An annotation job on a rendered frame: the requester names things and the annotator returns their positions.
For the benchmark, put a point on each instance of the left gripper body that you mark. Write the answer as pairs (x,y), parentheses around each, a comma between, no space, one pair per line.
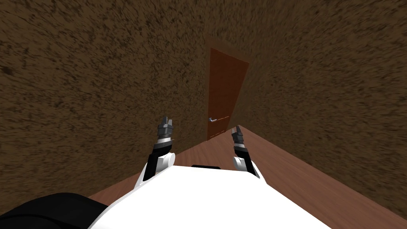
(165,129)

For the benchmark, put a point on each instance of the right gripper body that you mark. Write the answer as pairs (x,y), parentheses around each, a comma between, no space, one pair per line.
(237,137)

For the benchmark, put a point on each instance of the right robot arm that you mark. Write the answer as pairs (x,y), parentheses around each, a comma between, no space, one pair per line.
(244,159)

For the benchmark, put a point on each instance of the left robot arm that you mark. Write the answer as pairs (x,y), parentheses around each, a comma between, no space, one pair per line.
(159,159)

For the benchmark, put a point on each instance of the brown wooden door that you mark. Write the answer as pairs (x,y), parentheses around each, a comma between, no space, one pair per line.
(224,92)

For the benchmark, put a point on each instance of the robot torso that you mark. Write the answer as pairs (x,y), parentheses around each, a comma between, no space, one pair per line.
(203,200)

